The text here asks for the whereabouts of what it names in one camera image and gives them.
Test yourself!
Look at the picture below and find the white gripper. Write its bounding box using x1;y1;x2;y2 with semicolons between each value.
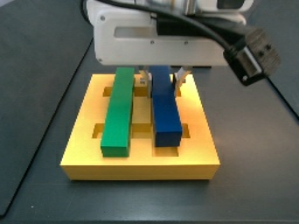
86;0;255;99

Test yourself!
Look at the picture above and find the blue long block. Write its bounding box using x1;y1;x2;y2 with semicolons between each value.
150;66;183;147

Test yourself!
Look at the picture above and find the yellow slotted board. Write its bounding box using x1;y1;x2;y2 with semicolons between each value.
60;74;220;180

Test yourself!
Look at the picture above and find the green long block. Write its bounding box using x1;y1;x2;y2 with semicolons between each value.
100;67;135;158

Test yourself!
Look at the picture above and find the black camera cable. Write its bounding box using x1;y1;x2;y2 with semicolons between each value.
98;0;243;56

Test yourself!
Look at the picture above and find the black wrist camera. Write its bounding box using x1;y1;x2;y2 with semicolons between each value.
156;15;281;86

